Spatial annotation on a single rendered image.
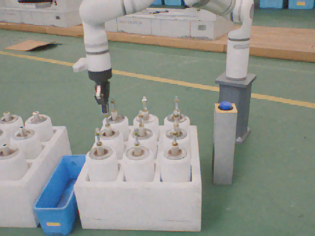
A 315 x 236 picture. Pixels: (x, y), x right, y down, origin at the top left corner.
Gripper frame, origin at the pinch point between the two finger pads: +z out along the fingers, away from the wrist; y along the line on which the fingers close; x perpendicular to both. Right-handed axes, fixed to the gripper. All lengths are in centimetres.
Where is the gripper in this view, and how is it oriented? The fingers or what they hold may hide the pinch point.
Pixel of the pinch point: (105, 107)
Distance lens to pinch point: 105.6
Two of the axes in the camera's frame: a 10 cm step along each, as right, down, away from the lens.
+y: 0.8, -4.5, 8.9
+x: -10.0, 0.1, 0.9
